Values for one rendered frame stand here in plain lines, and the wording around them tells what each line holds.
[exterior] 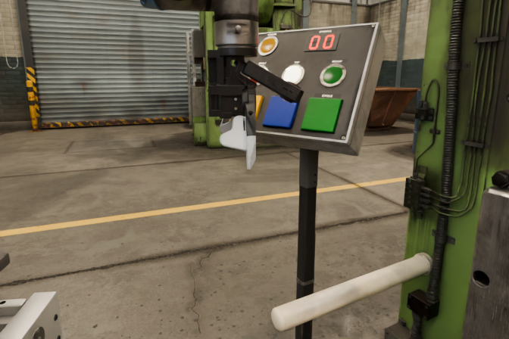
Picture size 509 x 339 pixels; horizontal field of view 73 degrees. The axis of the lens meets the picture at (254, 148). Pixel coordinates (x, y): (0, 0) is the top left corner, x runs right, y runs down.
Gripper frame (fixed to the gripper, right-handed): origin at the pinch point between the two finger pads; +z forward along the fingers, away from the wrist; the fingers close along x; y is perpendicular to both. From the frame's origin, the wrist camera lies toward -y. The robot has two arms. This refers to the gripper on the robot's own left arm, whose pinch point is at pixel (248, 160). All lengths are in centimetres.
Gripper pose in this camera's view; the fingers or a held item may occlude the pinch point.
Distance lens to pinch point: 64.2
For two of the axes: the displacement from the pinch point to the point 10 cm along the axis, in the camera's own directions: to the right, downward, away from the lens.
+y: -9.9, 0.2, -1.0
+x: 1.1, 2.1, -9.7
